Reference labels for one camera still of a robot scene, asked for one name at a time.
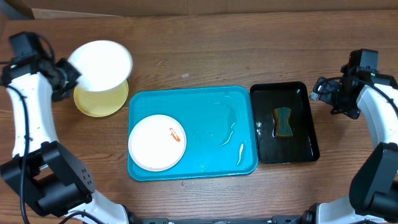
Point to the pink rimmed white plate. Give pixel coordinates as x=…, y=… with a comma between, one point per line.
x=157, y=143

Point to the green yellow sponge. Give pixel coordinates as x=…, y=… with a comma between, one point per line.
x=282, y=128

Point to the blue plastic tray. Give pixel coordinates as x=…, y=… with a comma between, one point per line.
x=219, y=128

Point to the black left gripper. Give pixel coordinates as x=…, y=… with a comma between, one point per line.
x=69, y=66

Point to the black water tray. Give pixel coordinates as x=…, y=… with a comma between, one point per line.
x=303, y=145

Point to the white plate with sauce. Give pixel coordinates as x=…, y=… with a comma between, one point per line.
x=103, y=65

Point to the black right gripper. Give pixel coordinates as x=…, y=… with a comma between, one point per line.
x=325, y=93

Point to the yellow-green rimmed plate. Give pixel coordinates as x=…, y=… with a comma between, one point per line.
x=101, y=103

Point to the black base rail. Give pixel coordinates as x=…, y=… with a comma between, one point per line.
x=278, y=219

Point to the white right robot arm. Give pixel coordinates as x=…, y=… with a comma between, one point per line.
x=372, y=194

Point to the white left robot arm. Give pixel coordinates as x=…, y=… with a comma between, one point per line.
x=47, y=177

